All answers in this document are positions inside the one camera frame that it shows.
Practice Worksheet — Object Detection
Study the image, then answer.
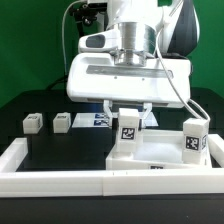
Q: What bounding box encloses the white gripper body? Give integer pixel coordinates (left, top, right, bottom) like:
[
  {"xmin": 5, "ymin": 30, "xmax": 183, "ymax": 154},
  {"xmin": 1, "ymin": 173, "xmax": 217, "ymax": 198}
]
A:
[{"xmin": 67, "ymin": 31, "xmax": 191, "ymax": 108}]

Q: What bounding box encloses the white U-shaped obstacle fence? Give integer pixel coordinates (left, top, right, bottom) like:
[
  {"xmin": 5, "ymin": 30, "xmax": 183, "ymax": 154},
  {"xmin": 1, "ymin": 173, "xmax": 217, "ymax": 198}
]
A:
[{"xmin": 0, "ymin": 138, "xmax": 224, "ymax": 197}]

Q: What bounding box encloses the white square table top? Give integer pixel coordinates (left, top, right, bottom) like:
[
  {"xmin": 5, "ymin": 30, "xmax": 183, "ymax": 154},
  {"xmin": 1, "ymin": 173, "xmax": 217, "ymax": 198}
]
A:
[{"xmin": 106, "ymin": 130, "xmax": 212, "ymax": 170}]

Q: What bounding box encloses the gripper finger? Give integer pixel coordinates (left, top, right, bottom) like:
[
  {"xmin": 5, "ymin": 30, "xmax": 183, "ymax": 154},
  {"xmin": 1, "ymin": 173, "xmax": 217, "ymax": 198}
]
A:
[
  {"xmin": 139, "ymin": 103, "xmax": 153, "ymax": 129},
  {"xmin": 103, "ymin": 100, "xmax": 118, "ymax": 129}
]

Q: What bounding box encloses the white sheet with tags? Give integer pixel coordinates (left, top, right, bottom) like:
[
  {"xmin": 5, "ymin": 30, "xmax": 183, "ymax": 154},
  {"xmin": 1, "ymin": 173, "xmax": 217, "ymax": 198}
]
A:
[{"xmin": 72, "ymin": 113, "xmax": 158, "ymax": 128}]

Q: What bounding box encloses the white cable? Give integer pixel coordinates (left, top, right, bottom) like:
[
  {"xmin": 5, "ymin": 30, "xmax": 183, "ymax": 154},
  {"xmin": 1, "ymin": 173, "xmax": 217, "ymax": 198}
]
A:
[{"xmin": 61, "ymin": 0, "xmax": 88, "ymax": 84}]

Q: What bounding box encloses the black cable bundle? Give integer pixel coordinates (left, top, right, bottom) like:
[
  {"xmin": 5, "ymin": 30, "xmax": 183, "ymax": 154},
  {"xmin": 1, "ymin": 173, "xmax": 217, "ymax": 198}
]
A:
[{"xmin": 45, "ymin": 74, "xmax": 69, "ymax": 92}]

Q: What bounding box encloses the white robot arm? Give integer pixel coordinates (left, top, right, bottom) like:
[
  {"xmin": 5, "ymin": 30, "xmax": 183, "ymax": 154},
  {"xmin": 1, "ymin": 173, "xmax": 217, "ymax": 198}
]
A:
[{"xmin": 67, "ymin": 0, "xmax": 199, "ymax": 114}]

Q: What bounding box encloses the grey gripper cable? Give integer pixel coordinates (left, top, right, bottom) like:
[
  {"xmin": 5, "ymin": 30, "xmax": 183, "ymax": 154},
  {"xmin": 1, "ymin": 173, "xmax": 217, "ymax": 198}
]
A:
[{"xmin": 153, "ymin": 0, "xmax": 212, "ymax": 123}]

